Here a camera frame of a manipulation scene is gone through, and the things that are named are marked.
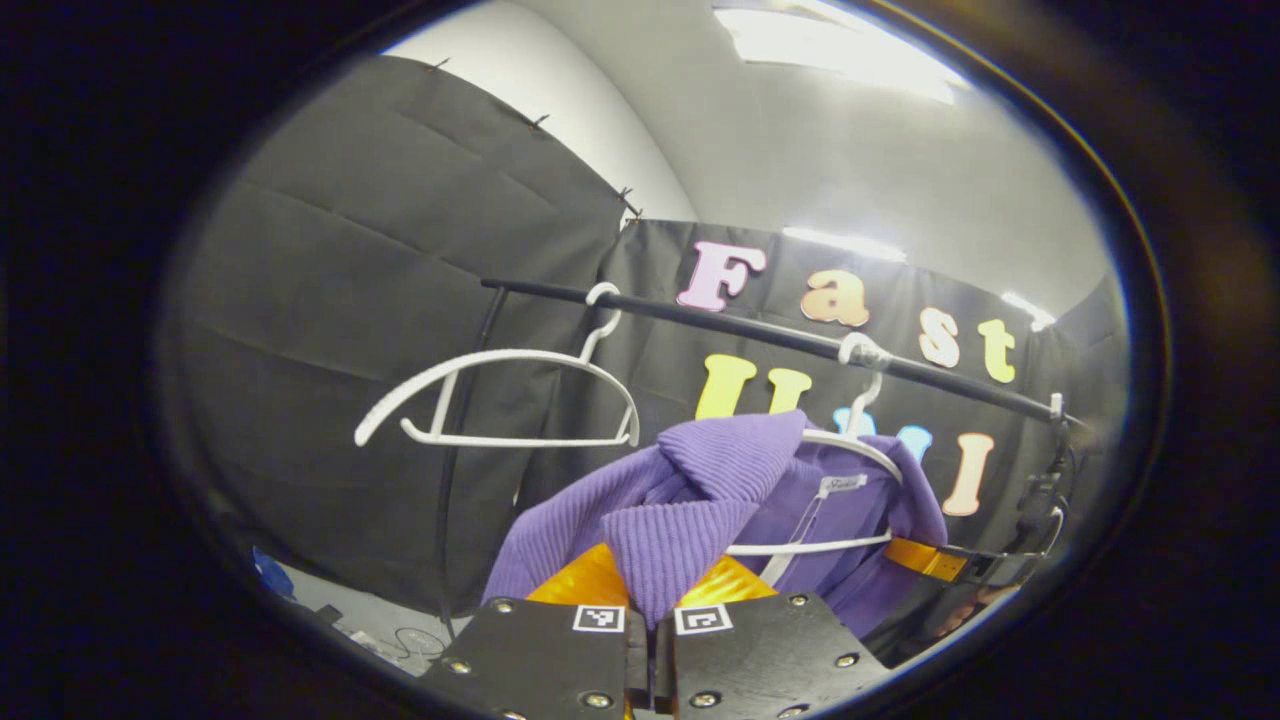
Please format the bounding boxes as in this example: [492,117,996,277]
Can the thin black cable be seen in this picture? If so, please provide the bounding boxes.
[388,624,453,663]

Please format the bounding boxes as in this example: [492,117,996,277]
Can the black backdrop cloth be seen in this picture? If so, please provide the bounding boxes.
[160,55,1133,623]

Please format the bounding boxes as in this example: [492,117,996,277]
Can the white plastic hanger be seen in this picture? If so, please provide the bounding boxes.
[724,332,907,587]
[353,281,642,449]

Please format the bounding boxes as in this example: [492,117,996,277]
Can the blue object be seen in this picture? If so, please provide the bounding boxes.
[251,544,297,602]

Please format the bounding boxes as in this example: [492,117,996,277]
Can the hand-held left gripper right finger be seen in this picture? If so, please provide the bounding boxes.
[654,555,893,720]

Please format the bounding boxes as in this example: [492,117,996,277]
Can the black metal clothes rack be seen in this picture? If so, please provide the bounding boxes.
[438,277,1093,641]

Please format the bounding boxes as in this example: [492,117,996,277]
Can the purple knit cardigan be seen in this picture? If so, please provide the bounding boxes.
[482,409,950,642]

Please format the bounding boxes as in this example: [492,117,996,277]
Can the ceiling light panel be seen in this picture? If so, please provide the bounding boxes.
[711,0,973,107]
[781,225,908,264]
[999,289,1058,333]

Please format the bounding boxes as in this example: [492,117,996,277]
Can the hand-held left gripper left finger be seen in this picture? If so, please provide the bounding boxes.
[420,543,652,720]

